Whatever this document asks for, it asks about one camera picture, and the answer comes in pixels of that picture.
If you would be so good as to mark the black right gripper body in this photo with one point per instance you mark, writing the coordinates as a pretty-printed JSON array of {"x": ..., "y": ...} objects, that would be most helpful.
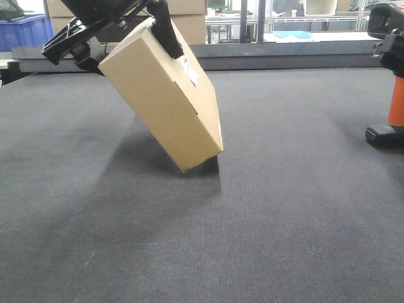
[{"x": 389, "y": 52}]

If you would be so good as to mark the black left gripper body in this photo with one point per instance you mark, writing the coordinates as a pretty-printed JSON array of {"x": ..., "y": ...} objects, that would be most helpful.
[{"x": 90, "y": 17}]

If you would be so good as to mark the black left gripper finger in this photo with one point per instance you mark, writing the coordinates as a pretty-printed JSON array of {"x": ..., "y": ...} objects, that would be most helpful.
[
  {"x": 163, "y": 30},
  {"x": 87, "y": 56}
]

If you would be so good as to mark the small brown cardboard package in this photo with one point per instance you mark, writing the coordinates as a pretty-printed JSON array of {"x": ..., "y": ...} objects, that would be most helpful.
[{"x": 173, "y": 97}]

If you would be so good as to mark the large cardboard box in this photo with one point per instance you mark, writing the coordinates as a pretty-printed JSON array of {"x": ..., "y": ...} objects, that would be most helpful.
[{"x": 187, "y": 15}]

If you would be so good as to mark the white open box on shelf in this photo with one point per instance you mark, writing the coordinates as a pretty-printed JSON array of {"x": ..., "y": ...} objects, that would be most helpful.
[{"x": 320, "y": 7}]

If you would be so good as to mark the blue crate with bag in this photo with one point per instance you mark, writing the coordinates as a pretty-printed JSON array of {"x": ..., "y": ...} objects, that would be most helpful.
[{"x": 34, "y": 30}]

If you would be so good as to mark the blue tray on far table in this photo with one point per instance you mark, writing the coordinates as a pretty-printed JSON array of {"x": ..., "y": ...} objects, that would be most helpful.
[{"x": 293, "y": 35}]

